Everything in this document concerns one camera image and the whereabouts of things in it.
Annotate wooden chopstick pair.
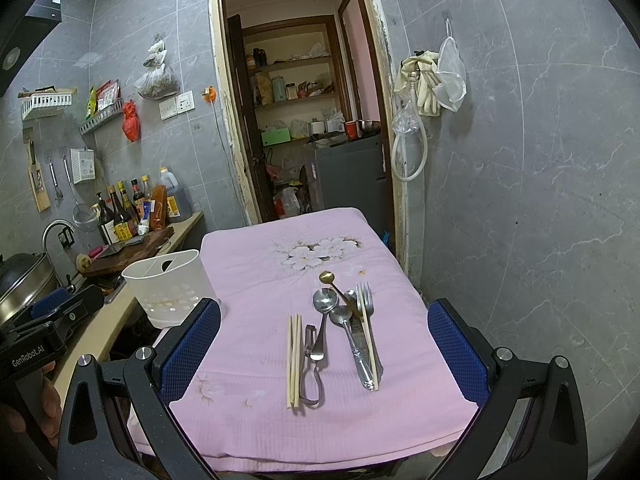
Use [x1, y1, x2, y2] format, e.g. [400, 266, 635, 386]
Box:
[286, 315, 294, 408]
[293, 313, 302, 410]

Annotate silver fork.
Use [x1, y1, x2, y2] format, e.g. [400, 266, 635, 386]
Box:
[357, 282, 384, 389]

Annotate silver peeler tool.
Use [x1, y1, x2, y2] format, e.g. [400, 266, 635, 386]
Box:
[299, 324, 324, 408]

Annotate silver spoon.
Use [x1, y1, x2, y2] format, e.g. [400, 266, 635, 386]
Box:
[310, 288, 338, 364]
[329, 304, 374, 391]

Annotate gold small spoon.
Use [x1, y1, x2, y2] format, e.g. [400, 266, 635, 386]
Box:
[319, 271, 361, 318]

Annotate left hand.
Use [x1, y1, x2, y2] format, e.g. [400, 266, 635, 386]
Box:
[1, 362, 62, 448]

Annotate steel pot with lid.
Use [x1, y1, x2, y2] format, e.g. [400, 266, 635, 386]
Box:
[0, 252, 58, 324]

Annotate chrome sink faucet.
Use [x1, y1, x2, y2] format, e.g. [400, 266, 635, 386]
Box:
[41, 219, 76, 286]

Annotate wooden cutting board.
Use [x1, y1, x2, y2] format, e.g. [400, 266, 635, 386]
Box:
[80, 226, 175, 278]

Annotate pink floral table cloth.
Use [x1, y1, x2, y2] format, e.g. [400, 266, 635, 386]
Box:
[127, 206, 481, 474]

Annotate dark soy sauce bottle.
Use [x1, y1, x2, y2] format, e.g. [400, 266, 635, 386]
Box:
[96, 193, 119, 245]

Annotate white plastic utensil holder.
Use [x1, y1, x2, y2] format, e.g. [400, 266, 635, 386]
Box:
[122, 249, 218, 330]

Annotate large oil jug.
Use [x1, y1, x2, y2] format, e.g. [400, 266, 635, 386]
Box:
[160, 167, 192, 222]

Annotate red plastic bag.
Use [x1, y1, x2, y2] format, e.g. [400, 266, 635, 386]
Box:
[122, 100, 141, 142]

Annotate hanging clear food bag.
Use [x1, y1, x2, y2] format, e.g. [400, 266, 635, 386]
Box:
[134, 39, 179, 101]

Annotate grey small refrigerator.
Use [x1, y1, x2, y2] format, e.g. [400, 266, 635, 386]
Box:
[303, 134, 390, 237]

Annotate black range hood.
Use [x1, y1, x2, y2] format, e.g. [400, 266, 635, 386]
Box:
[0, 0, 62, 96]

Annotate hanging white mesh bag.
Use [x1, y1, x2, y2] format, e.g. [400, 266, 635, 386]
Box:
[434, 18, 466, 113]

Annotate wooden storage shelf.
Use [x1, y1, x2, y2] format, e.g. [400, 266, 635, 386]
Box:
[242, 15, 352, 148]

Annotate hanging cream rubber gloves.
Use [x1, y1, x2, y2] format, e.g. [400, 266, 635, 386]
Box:
[394, 51, 442, 117]

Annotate hanging wire strainer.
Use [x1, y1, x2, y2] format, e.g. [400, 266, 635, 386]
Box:
[62, 155, 98, 233]

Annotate white wall basket rack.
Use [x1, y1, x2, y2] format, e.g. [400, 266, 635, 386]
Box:
[17, 86, 77, 122]

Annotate metal wall spice shelf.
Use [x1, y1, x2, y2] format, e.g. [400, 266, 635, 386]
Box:
[78, 98, 124, 136]

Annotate white wall socket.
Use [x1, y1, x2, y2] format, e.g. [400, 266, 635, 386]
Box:
[158, 91, 195, 120]

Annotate orange wall hook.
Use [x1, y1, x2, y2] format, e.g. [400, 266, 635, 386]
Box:
[202, 86, 217, 103]

